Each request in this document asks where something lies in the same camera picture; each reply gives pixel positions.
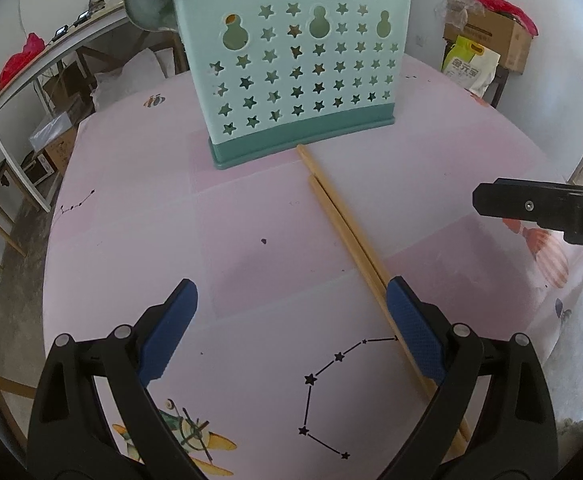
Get long white side table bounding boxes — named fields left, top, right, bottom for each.
left=0, top=2, right=133, bottom=214

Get white and yellow rice bag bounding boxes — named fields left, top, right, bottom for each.
left=440, top=35, right=501, bottom=99

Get large cardboard box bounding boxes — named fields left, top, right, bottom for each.
left=444, top=0, right=535, bottom=75

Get white plastic bag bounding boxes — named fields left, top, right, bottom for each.
left=93, top=47, right=192, bottom=112

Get black devices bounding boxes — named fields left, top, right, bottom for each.
left=50, top=9, right=98, bottom=42

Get teal star-cut utensil holder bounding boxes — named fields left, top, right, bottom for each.
left=170, top=0, right=415, bottom=170

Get wooden chopstick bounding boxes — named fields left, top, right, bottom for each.
left=296, top=144, right=473, bottom=443
left=309, top=175, right=467, bottom=458

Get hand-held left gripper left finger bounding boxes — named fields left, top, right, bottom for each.
left=27, top=279, right=198, bottom=480

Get clear plastic bag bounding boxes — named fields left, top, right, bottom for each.
left=435, top=0, right=473, bottom=27

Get red plastic bag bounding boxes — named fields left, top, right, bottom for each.
left=0, top=32, right=46, bottom=91

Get plastic wrapped box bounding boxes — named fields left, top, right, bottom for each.
left=28, top=109, right=79, bottom=152

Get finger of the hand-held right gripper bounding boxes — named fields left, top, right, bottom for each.
left=473, top=178, right=583, bottom=231

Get red bag on box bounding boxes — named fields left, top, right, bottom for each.
left=471, top=0, right=540, bottom=37

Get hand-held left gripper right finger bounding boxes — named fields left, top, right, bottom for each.
left=384, top=276, right=558, bottom=480

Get small cardboard box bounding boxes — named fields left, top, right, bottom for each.
left=44, top=132, right=80, bottom=177

